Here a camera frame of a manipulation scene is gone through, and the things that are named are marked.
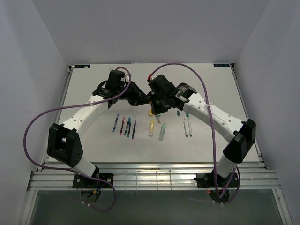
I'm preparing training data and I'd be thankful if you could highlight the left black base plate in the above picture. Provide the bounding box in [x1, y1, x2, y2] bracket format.
[72, 173, 114, 189]

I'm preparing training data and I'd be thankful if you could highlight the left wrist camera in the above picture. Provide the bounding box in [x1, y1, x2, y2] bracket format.
[105, 70, 129, 90]

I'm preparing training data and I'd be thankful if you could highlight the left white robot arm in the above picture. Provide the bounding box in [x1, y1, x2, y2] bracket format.
[47, 81, 150, 188]

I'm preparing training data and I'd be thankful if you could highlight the dark green marker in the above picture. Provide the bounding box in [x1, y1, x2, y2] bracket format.
[183, 119, 188, 137]

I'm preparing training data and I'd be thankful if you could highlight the left blue corner label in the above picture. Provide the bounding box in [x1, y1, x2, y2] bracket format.
[74, 65, 90, 69]

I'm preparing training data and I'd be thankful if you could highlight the red pen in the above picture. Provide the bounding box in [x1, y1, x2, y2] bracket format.
[119, 117, 125, 135]

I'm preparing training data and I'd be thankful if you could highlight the yellow capped white marker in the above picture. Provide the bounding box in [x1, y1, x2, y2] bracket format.
[155, 115, 161, 123]

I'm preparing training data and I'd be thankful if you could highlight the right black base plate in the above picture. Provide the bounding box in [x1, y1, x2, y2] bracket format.
[194, 172, 239, 188]

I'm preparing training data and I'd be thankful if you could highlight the aluminium frame rail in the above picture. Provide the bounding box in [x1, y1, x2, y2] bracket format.
[28, 162, 281, 191]

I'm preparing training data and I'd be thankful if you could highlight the yellow highlighter body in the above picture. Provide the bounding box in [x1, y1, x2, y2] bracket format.
[148, 120, 154, 137]

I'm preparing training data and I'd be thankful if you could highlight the green pen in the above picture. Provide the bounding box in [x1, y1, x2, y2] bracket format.
[124, 117, 131, 135]

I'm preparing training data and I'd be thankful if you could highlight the green capped white marker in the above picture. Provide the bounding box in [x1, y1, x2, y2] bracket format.
[188, 118, 193, 137]

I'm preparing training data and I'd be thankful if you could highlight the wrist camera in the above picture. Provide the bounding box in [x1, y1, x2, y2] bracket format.
[105, 70, 129, 90]
[147, 75, 175, 95]

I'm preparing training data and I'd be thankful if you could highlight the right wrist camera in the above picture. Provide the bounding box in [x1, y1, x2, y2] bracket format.
[147, 75, 175, 95]

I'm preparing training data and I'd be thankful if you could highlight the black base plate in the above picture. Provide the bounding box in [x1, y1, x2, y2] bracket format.
[72, 173, 114, 189]
[194, 172, 239, 188]

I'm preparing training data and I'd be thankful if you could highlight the right blue corner label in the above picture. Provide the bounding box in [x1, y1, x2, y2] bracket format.
[213, 63, 230, 68]

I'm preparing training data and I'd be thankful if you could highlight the dark blue pen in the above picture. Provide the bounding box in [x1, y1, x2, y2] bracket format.
[127, 118, 132, 138]

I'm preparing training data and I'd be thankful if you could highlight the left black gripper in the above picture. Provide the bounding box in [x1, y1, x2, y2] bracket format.
[116, 81, 150, 106]

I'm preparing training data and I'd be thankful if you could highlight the blue corner label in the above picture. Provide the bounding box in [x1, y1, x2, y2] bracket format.
[213, 63, 230, 68]
[74, 65, 90, 69]

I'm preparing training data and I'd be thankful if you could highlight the light green highlighter body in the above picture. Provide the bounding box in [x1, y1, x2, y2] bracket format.
[158, 123, 166, 141]

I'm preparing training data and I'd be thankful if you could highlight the purple pen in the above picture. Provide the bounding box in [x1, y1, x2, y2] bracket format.
[131, 120, 137, 139]

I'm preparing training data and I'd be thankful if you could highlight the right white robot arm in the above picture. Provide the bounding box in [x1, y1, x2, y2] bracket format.
[148, 81, 256, 186]

